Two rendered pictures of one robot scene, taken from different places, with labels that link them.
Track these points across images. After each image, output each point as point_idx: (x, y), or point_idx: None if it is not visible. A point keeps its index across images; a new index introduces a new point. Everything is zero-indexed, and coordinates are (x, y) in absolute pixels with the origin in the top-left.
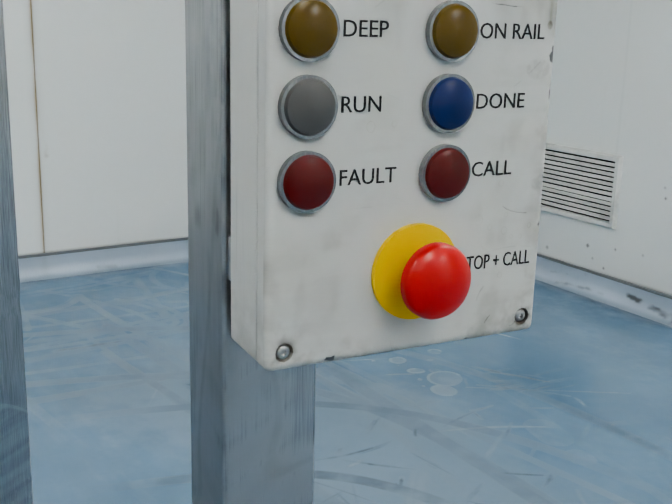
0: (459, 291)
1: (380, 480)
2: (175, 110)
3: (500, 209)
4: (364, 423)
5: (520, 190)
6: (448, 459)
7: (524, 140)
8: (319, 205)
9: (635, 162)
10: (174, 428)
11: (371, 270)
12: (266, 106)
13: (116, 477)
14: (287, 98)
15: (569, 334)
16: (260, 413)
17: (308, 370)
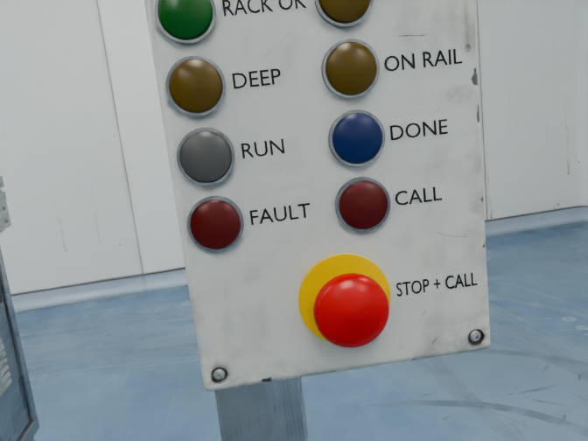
0: (373, 321)
1: (547, 415)
2: None
3: (435, 234)
4: (537, 368)
5: (456, 214)
6: None
7: (453, 165)
8: (227, 244)
9: None
10: (395, 366)
11: (297, 299)
12: (169, 160)
13: (353, 400)
14: (180, 151)
15: None
16: (251, 415)
17: (292, 378)
